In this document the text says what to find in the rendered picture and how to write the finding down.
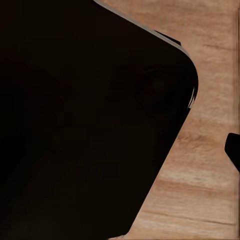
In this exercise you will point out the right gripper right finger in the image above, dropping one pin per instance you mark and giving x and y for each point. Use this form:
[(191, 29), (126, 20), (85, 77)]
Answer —
[(232, 149)]

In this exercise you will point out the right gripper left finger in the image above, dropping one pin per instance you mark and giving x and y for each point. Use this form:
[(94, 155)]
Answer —
[(12, 149)]

